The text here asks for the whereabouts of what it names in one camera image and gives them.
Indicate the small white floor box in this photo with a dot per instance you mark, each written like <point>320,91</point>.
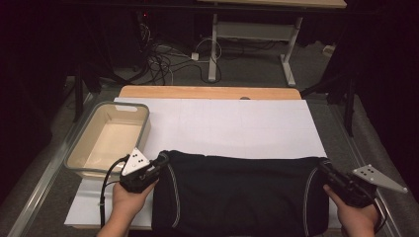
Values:
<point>328,51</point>

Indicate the white table cover sheet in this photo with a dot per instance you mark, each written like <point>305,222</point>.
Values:
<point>230,128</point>

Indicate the person's right hand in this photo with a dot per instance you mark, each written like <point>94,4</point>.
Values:
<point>355,220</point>

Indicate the white power adapter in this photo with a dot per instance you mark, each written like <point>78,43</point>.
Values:
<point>195,56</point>

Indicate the beige plastic bin grey rim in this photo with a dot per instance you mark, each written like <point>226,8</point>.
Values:
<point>108,138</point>

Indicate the person's left hand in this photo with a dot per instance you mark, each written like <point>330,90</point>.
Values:
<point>128,204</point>

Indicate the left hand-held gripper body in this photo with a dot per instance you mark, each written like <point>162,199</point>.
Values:
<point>136,174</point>

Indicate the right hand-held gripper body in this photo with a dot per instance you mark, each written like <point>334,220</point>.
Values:
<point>352,192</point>

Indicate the navy knit sweater white stripes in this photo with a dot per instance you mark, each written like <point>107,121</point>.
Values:
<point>237,197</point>

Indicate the black metal stand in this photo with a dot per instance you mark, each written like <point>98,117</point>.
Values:
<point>350,108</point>
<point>78,98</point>

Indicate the grey table grommet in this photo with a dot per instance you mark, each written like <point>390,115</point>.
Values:
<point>245,98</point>

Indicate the white-legged background desk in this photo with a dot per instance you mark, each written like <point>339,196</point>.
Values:
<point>253,31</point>

